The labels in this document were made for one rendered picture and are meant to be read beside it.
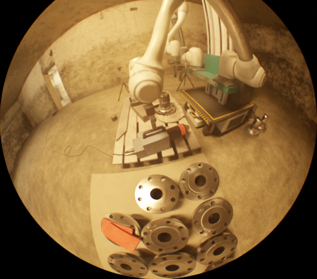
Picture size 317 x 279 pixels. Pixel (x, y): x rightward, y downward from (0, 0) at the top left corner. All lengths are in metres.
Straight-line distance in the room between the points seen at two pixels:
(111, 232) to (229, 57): 1.30
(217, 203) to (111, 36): 3.84
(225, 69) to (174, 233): 1.06
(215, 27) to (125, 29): 2.71
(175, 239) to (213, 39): 1.60
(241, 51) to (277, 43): 4.76
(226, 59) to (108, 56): 3.19
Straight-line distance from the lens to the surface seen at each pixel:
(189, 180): 0.61
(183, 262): 0.76
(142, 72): 0.26
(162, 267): 0.79
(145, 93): 0.25
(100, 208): 1.07
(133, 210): 0.90
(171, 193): 0.59
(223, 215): 0.68
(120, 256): 0.84
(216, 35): 1.19
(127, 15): 3.60
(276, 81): 5.09
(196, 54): 1.11
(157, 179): 0.61
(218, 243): 0.75
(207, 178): 0.64
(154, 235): 0.64
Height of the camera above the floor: 0.85
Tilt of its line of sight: 41 degrees down
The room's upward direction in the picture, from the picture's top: 10 degrees counter-clockwise
